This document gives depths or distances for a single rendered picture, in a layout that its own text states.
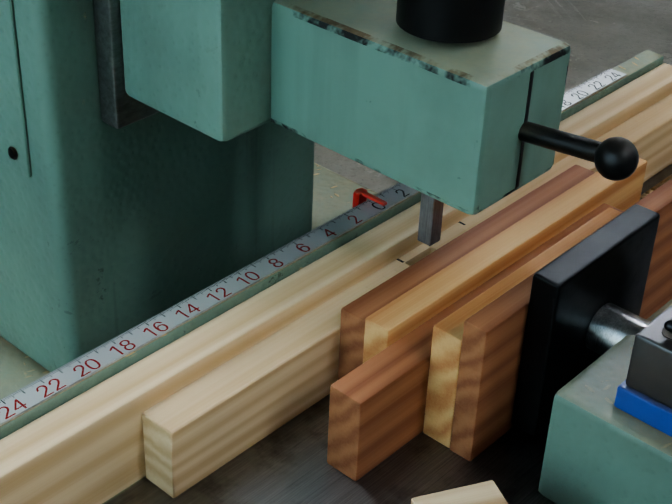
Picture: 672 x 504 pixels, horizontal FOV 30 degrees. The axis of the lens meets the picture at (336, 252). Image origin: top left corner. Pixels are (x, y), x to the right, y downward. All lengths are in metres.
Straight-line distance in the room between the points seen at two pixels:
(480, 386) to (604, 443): 0.06
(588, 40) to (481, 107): 2.83
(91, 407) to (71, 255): 0.20
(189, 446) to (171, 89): 0.20
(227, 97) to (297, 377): 0.15
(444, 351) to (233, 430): 0.11
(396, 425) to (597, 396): 0.10
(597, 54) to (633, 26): 0.23
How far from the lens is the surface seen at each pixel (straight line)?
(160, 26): 0.66
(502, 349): 0.58
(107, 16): 0.68
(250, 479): 0.60
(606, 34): 3.44
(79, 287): 0.76
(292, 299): 0.62
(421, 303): 0.61
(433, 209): 0.66
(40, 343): 0.81
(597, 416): 0.56
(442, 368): 0.59
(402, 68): 0.59
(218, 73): 0.64
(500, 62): 0.59
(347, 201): 0.99
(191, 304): 0.61
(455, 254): 0.66
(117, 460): 0.58
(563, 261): 0.59
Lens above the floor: 1.31
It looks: 33 degrees down
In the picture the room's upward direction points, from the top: 3 degrees clockwise
